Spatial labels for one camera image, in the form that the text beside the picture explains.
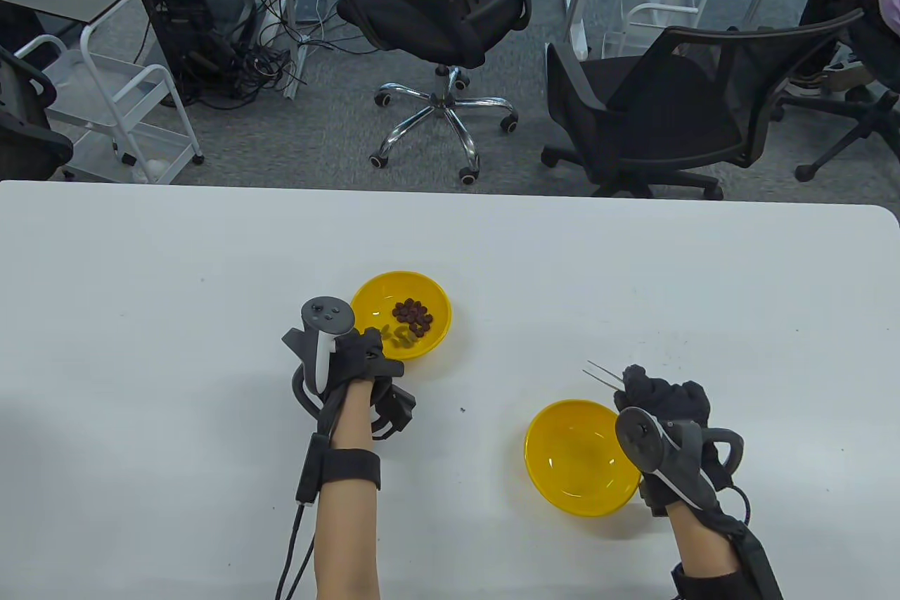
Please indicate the person's right hand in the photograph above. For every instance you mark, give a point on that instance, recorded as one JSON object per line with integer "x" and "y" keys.
{"x": 668, "y": 396}

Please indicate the yellow plastic bowl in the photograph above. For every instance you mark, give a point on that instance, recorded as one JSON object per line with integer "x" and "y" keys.
{"x": 576, "y": 466}
{"x": 422, "y": 290}

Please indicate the black mesh office chair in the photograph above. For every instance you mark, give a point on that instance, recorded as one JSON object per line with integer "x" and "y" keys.
{"x": 654, "y": 107}

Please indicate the black office chair chrome base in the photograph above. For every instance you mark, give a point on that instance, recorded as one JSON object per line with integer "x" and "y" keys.
{"x": 436, "y": 16}

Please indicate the white utility cart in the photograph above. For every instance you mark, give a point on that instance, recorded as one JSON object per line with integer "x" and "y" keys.
{"x": 91, "y": 86}
{"x": 661, "y": 8}

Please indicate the pile of dark brown raisins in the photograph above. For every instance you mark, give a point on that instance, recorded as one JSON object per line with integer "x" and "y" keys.
{"x": 411, "y": 311}

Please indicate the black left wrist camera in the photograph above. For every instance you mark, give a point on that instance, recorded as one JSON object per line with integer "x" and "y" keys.
{"x": 397, "y": 410}

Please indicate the person's right forearm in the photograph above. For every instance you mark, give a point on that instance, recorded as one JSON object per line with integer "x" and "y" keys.
{"x": 703, "y": 544}

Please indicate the thin metal tweezers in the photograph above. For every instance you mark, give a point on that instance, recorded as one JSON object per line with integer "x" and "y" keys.
{"x": 606, "y": 371}

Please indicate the grey hand controller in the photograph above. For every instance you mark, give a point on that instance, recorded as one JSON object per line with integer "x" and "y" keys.
{"x": 327, "y": 315}
{"x": 640, "y": 442}

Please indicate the person's left forearm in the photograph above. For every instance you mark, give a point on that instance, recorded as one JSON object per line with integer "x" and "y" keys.
{"x": 348, "y": 530}

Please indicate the person's left hand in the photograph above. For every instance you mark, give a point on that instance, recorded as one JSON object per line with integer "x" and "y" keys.
{"x": 358, "y": 361}

